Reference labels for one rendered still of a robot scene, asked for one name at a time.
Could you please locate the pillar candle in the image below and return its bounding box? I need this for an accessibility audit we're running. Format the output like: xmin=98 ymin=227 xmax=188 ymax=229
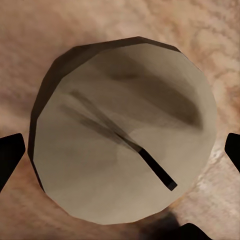
xmin=27 ymin=36 xmax=218 ymax=225

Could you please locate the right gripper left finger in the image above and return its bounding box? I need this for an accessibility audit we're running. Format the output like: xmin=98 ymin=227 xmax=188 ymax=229
xmin=0 ymin=133 xmax=26 ymax=192

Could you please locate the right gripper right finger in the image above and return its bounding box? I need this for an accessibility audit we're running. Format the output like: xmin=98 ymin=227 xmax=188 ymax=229
xmin=224 ymin=133 xmax=240 ymax=172

